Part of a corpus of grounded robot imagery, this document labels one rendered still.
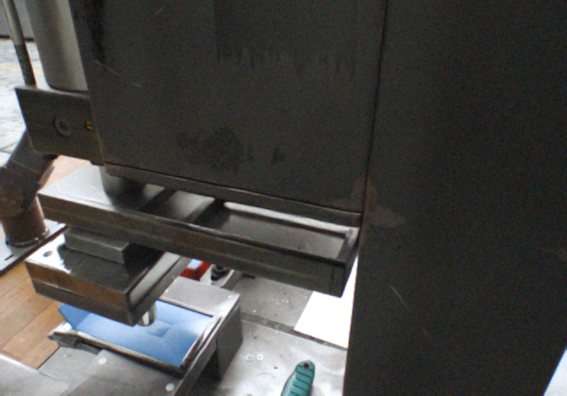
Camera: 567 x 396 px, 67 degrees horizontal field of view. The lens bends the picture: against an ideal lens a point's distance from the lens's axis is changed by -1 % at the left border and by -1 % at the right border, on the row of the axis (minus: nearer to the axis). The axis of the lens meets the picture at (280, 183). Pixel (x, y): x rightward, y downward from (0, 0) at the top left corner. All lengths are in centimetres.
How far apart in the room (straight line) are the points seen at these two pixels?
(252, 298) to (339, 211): 45
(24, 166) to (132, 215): 44
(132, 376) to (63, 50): 32
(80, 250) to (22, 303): 37
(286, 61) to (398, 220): 9
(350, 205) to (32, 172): 61
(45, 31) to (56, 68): 2
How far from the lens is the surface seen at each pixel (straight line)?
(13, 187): 78
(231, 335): 56
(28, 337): 70
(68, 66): 32
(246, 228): 33
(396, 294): 25
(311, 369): 55
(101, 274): 36
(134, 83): 25
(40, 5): 32
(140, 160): 27
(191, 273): 63
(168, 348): 50
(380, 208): 22
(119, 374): 50
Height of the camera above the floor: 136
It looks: 29 degrees down
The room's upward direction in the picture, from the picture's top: straight up
